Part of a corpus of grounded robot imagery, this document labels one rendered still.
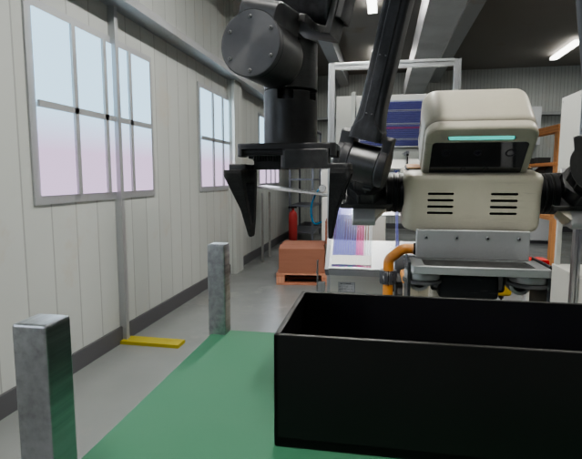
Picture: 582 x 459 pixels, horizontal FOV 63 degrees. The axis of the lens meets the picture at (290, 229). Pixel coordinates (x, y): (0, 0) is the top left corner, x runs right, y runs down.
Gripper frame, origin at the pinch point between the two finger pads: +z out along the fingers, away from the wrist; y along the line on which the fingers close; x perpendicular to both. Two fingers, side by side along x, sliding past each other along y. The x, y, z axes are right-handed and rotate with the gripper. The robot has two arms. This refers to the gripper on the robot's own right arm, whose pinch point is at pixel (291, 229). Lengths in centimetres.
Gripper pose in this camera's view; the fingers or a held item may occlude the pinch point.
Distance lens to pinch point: 51.7
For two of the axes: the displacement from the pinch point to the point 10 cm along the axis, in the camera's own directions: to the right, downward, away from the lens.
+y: 9.8, 0.2, -1.8
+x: 1.8, -1.0, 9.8
